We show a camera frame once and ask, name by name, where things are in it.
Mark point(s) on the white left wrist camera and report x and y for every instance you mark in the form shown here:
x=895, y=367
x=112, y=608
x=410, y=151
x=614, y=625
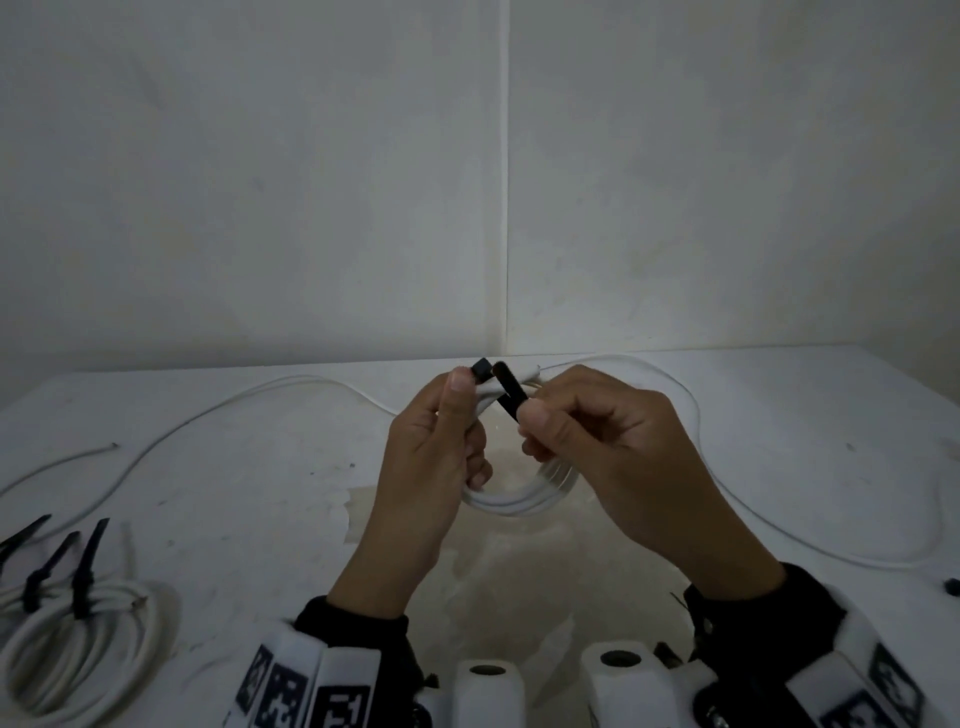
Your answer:
x=487, y=697

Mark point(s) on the black plastic zip tie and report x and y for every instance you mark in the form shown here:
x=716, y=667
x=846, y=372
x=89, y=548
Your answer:
x=26, y=534
x=86, y=570
x=510, y=386
x=49, y=570

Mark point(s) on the person's left forearm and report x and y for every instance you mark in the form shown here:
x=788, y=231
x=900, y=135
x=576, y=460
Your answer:
x=375, y=585

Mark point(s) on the person's right hand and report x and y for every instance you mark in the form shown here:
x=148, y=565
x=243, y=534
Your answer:
x=645, y=472

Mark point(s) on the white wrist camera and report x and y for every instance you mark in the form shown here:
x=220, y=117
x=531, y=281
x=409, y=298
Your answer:
x=622, y=690
x=487, y=697

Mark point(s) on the bunch of black zip ties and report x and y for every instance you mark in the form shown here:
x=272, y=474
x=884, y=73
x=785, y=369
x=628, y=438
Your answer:
x=952, y=586

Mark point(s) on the black left wristband white markers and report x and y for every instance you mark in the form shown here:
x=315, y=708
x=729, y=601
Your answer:
x=330, y=675

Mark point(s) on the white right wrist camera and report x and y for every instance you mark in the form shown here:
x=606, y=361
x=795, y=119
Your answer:
x=622, y=690

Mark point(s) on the person's left hand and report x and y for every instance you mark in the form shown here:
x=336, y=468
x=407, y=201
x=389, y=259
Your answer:
x=420, y=480

